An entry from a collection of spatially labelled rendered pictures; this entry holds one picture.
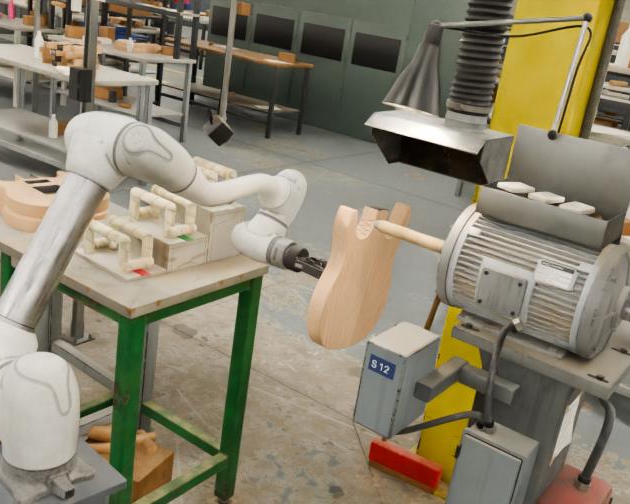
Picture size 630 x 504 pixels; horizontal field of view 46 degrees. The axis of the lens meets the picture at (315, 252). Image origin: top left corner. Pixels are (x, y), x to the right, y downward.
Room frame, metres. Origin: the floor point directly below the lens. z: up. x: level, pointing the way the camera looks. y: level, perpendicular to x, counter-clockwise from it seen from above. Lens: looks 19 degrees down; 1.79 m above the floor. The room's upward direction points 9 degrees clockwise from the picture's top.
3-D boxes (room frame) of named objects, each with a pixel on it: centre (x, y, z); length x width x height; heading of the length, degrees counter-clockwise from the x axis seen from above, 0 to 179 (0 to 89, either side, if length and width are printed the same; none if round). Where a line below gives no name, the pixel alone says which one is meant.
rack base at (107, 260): (2.09, 0.58, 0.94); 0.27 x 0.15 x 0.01; 54
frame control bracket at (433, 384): (1.50, -0.32, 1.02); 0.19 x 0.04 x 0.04; 147
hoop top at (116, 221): (2.12, 0.56, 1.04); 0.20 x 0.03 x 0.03; 53
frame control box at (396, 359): (1.45, -0.29, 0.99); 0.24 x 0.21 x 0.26; 57
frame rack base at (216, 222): (2.34, 0.40, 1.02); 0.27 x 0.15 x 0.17; 54
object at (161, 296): (2.20, 0.56, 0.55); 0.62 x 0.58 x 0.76; 57
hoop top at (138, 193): (2.18, 0.51, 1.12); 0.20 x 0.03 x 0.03; 53
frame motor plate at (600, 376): (1.57, -0.55, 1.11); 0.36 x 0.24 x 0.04; 57
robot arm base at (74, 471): (1.37, 0.51, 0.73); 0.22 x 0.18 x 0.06; 49
